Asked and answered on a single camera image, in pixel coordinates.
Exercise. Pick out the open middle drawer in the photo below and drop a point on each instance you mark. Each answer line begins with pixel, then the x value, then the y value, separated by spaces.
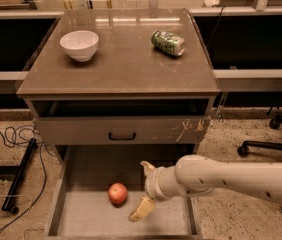
pixel 81 209

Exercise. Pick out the grey drawer cabinet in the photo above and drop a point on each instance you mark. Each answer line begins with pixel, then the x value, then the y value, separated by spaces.
pixel 127 76

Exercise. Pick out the top drawer with black handle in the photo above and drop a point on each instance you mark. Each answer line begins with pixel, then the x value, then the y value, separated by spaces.
pixel 122 130

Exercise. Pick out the white ceramic bowl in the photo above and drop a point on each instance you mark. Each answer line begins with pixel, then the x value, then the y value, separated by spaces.
pixel 80 45

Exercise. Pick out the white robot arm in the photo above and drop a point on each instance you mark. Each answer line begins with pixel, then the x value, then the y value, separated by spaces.
pixel 195 175

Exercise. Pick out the green soda can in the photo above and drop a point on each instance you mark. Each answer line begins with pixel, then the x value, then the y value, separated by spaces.
pixel 168 42

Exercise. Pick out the black table leg with caster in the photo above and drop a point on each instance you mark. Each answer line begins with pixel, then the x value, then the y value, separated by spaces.
pixel 17 172

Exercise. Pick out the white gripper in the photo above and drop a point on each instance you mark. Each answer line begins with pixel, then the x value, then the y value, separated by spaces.
pixel 152 183

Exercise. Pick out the red apple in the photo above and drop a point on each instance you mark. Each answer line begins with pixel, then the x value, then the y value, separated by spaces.
pixel 117 193

